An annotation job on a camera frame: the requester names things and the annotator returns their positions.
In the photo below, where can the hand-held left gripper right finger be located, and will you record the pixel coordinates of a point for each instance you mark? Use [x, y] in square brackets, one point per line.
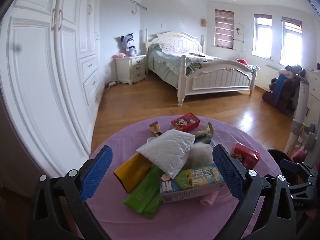
[228, 172]

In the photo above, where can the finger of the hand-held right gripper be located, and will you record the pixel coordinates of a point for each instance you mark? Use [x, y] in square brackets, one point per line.
[300, 167]

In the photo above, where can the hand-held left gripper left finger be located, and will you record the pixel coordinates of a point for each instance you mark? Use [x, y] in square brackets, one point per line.
[96, 172]

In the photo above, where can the black round bin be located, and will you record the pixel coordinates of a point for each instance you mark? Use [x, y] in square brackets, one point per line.
[273, 155]

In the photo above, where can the pink hair roller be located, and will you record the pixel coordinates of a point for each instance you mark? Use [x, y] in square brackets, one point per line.
[209, 199]

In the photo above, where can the green and blue drink carton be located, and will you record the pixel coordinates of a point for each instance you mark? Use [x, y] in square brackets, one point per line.
[190, 182]

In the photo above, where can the red snack box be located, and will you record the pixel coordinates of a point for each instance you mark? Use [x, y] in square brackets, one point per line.
[246, 155]
[185, 122]

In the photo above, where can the white fluffy pad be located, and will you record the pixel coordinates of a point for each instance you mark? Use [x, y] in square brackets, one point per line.
[200, 153]

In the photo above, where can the yellow packet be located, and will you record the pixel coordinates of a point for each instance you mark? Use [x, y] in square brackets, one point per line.
[131, 173]

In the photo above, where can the clear plastic wrapper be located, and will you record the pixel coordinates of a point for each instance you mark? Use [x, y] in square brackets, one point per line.
[222, 136]

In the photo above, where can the purple tablecloth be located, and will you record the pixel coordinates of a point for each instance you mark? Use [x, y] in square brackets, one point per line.
[120, 140]

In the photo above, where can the gold and green wrapper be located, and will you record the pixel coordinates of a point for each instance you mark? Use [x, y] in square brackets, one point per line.
[203, 132]

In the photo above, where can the green packet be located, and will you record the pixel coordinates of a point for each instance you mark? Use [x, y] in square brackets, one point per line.
[145, 197]

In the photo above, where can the white padded bag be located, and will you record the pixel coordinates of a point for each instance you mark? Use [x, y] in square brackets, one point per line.
[167, 152]

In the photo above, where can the brown armchair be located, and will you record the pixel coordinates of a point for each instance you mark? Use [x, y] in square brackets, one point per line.
[287, 95]

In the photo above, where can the small gold wrapper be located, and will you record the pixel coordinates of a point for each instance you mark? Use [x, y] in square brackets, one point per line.
[155, 128]

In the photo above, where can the white cabinet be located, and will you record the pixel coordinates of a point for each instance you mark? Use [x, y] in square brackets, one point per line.
[313, 92]

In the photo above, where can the blue cloth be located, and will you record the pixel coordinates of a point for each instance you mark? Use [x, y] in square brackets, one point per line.
[280, 90]

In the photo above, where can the white power strip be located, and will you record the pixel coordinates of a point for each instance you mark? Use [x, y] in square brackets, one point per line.
[111, 83]

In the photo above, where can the white wooden bed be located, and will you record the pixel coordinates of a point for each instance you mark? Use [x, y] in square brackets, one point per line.
[220, 80]

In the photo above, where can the white radiator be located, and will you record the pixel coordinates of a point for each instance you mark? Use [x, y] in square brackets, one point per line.
[270, 76]

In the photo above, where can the pile of clothes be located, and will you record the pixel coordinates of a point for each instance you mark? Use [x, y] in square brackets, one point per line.
[292, 71]

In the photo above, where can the white nightstand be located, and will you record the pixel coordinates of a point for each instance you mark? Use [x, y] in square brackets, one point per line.
[131, 68]

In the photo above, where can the white wardrobe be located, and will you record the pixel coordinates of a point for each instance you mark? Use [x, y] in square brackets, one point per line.
[37, 80]

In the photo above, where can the red cloth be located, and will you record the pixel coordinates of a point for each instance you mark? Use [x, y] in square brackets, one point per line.
[242, 61]

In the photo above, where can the small pink plush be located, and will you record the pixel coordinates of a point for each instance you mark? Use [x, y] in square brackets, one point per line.
[120, 55]

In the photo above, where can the window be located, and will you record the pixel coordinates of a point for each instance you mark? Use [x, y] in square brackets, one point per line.
[291, 45]
[262, 37]

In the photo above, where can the green floral bedspread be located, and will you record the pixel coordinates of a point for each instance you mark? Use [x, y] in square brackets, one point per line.
[170, 57]

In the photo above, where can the purple plush toy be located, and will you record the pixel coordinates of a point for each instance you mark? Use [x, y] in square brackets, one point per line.
[128, 45]

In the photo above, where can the patterned window blind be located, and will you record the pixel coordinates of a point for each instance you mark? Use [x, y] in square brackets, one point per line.
[224, 30]

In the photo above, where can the wall scroll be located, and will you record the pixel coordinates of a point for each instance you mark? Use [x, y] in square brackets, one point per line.
[239, 32]

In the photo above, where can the small wooden wall hanging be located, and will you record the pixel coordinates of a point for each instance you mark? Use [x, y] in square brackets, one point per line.
[203, 22]

